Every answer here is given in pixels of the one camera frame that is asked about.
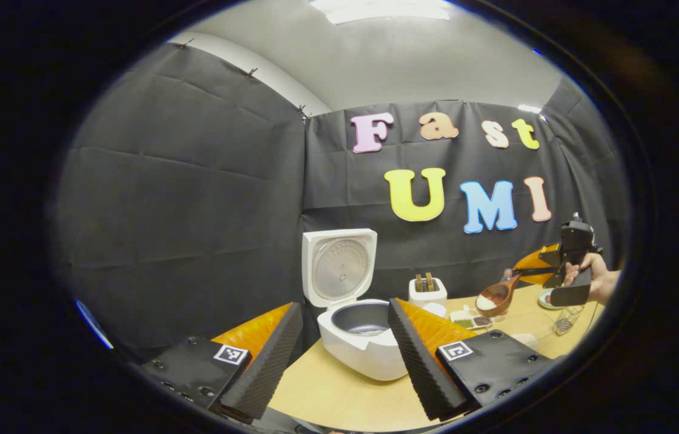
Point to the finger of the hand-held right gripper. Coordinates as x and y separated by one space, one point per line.
535 260

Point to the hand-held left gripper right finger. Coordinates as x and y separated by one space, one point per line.
420 367

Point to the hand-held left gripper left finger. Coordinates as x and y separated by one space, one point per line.
267 371

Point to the brown wooden spoon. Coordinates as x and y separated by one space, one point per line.
496 298

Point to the white rice cooker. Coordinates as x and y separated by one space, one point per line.
363 355

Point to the clear plastic bottle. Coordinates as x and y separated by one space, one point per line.
506 273

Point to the green plate with brown food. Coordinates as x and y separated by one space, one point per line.
547 298

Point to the white divided grain tray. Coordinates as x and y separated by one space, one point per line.
472 319

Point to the white toaster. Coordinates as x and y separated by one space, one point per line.
429 297

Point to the brown toast slice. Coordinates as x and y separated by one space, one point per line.
419 283
429 281

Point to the black backdrop cloth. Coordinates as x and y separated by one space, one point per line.
194 193

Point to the black binder clip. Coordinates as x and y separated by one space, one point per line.
302 113
251 73
185 43

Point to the large ceiling light panel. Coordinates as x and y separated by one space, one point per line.
384 11

